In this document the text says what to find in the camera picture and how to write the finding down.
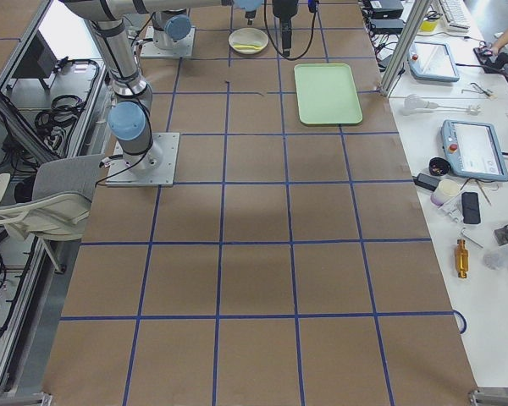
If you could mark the white round plate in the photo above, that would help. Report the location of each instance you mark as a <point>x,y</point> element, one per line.
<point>248,35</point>

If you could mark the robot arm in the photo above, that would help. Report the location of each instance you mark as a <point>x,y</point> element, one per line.
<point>130,119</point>
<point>172,26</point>

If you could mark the yellow plastic fork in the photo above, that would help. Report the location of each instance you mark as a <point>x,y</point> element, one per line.
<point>239,46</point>

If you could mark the light green tray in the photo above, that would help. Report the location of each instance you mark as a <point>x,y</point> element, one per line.
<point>326,94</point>

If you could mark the yellow container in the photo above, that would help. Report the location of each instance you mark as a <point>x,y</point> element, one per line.
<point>429,24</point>

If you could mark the far teach pendant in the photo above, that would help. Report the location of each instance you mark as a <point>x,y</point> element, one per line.
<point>432,61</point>

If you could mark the teach pendant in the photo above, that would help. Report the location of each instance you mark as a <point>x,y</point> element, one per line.
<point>432,61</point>
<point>473,151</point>

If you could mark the white light bulb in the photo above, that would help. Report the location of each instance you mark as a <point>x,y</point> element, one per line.
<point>415,104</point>

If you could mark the white keyboard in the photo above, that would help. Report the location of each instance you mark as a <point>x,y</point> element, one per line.
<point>453,15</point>

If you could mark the black monitor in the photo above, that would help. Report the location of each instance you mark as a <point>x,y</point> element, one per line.
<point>38,62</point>

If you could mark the black round container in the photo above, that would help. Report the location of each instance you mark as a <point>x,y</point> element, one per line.
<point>438,166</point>

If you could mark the black power brick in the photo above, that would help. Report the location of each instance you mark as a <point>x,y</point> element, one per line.
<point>427,182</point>

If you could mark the near teach pendant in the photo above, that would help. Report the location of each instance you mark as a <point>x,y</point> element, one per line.
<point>473,151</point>

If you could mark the white purple cup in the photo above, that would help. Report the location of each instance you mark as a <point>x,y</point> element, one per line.
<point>446,190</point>

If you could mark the grey office chair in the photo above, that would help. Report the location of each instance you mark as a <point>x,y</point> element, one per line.
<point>59,206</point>

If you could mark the black smartphone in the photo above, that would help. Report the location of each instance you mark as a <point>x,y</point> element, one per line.
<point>470,208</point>

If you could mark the metal hex key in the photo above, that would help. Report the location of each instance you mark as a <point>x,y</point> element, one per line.
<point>472,236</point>

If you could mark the gold metal fitting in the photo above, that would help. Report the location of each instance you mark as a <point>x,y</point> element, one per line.
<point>461,258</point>

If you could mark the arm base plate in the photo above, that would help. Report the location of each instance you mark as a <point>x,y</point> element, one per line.
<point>157,167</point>
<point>158,45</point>

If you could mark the diagonal aluminium frame post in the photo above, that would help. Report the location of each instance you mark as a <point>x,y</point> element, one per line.
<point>412,25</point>

